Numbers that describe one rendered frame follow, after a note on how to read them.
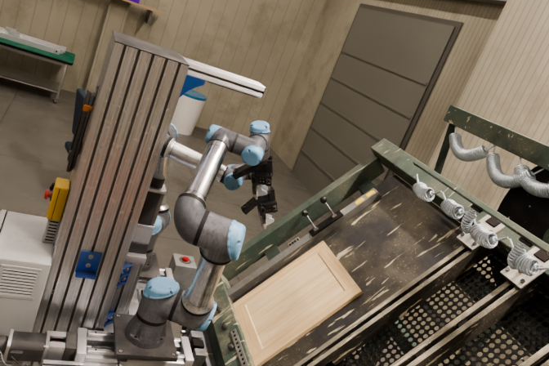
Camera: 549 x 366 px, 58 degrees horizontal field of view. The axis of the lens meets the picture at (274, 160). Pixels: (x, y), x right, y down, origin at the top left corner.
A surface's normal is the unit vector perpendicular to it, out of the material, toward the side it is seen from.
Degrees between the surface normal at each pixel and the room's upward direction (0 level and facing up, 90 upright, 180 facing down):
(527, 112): 90
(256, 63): 90
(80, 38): 90
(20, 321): 90
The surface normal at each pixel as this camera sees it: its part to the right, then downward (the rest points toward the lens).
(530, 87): -0.88, -0.23
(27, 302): 0.32, 0.36
